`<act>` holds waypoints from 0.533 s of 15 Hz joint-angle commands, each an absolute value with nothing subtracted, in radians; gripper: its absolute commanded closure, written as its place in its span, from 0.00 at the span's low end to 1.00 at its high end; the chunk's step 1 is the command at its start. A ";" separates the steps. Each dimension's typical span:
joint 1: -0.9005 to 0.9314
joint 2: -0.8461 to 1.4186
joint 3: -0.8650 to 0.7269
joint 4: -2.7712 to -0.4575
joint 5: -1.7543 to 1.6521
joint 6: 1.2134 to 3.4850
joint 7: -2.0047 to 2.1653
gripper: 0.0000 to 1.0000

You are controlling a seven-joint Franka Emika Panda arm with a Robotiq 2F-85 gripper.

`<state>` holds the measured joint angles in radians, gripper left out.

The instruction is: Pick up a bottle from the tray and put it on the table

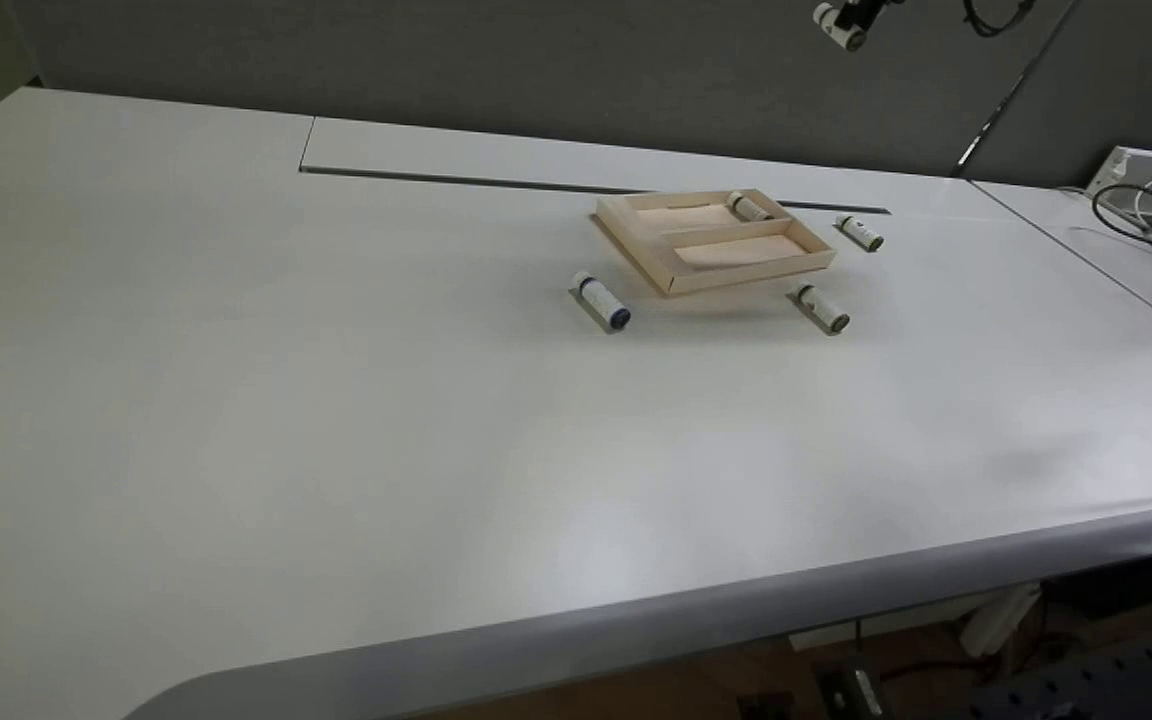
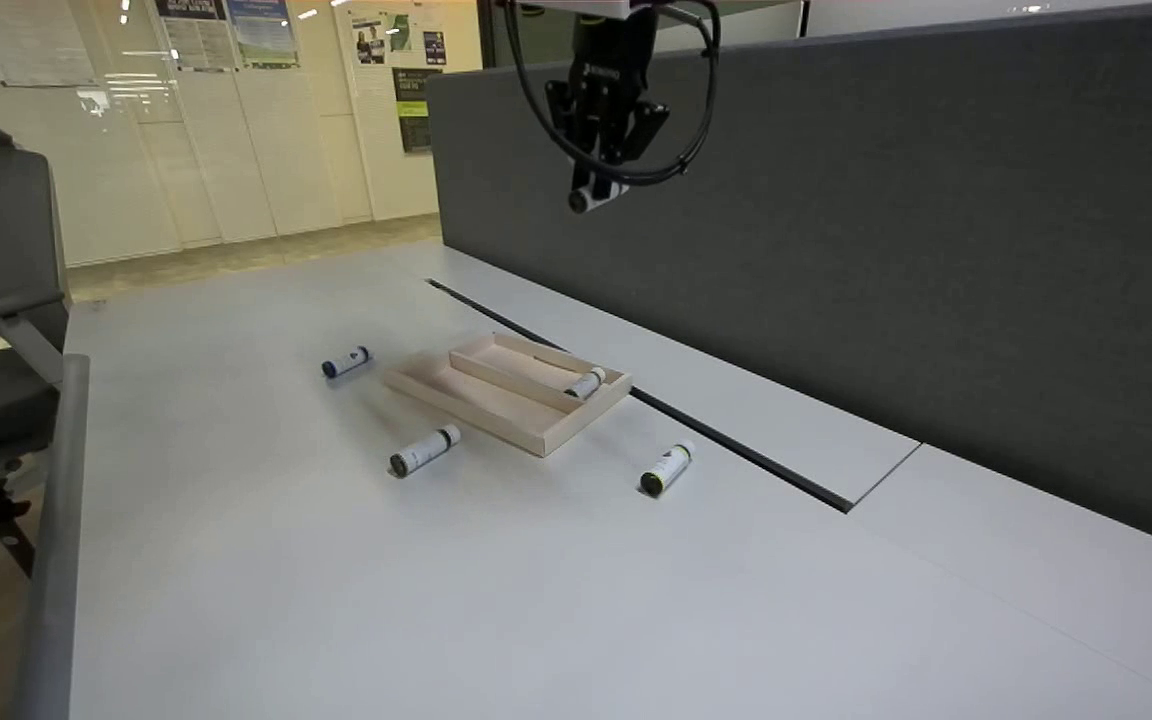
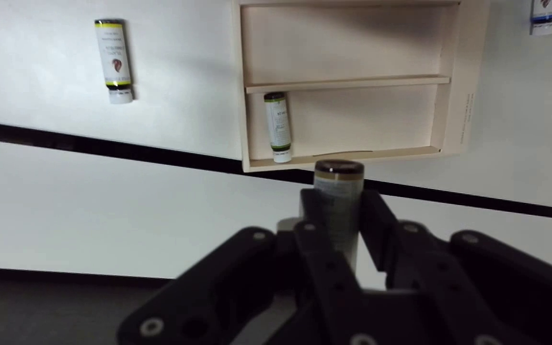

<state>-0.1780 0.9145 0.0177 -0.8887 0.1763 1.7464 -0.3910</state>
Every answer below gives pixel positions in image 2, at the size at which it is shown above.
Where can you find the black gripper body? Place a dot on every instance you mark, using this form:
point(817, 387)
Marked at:
point(618, 53)

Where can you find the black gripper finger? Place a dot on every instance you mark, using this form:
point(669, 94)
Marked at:
point(577, 126)
point(638, 134)

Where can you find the small white bottle black cap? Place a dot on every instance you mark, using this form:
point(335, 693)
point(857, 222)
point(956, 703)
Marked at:
point(425, 451)
point(666, 468)
point(585, 387)
point(347, 363)

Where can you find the light wooden tray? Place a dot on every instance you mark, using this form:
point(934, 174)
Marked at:
point(469, 392)

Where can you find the large dark green poster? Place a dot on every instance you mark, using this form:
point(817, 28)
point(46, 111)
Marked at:
point(414, 112)

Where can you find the long grey fabric divider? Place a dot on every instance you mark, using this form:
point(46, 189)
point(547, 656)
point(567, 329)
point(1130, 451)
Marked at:
point(937, 243)

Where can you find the grey office chair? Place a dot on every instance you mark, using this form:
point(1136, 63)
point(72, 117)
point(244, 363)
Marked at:
point(1, 225)

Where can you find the small dark wall poster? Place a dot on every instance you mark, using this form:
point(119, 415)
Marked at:
point(434, 44)

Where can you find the small photo wall poster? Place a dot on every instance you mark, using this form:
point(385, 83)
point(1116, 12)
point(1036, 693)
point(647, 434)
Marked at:
point(371, 40)

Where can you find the blue white wall poster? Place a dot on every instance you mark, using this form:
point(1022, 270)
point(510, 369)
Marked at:
point(261, 34)

